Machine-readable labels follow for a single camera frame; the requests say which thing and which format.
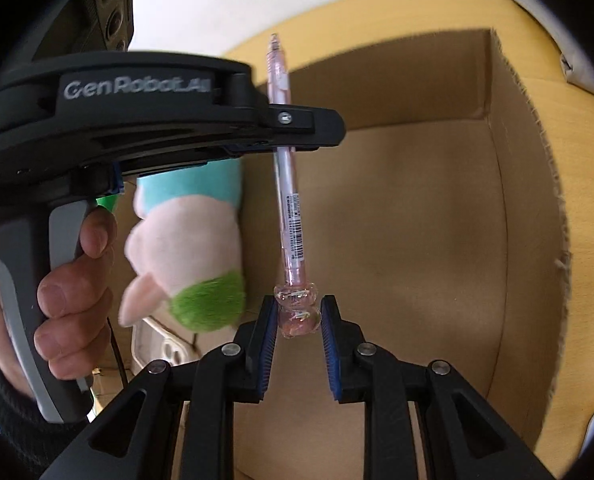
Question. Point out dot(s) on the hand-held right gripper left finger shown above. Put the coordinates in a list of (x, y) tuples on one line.
[(267, 347)]

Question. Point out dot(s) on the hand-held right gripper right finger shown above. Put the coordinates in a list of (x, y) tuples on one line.
[(329, 352)]

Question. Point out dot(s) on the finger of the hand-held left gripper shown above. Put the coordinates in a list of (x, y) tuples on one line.
[(312, 125), (187, 162)]

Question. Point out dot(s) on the pink pig plush toy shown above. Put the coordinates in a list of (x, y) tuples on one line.
[(187, 240)]

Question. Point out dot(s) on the pink pen with bear top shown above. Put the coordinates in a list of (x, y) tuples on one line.
[(289, 200)]

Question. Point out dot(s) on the cardboard box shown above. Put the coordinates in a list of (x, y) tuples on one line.
[(402, 235)]

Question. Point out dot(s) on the person's left forearm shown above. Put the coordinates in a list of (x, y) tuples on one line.
[(22, 425)]

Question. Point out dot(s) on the person's left hand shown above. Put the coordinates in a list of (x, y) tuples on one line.
[(77, 310)]

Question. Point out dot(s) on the white phone case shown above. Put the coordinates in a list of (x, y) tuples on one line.
[(162, 350)]

